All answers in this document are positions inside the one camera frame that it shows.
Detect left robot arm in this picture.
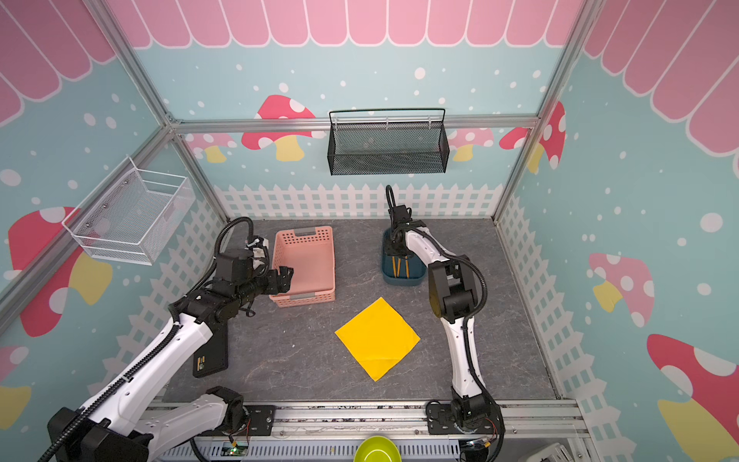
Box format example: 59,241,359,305
40,217,294,461

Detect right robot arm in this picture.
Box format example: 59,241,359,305
383,186,505,436

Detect teal plastic tub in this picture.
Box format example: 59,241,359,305
380,228,427,287

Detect pink plastic basket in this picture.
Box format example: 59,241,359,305
269,226,336,308

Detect black yellow tool case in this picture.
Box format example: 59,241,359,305
192,325,229,378

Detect green bowl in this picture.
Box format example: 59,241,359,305
353,435,402,462

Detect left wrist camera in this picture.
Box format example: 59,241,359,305
246,236,271,266

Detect black mesh wall basket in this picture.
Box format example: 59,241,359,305
327,108,450,175

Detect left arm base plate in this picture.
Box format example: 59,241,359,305
217,404,276,436

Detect aluminium front rail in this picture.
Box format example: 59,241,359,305
143,399,590,443

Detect white wire wall basket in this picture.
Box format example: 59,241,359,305
62,158,196,266

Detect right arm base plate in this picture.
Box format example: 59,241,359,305
423,400,503,435

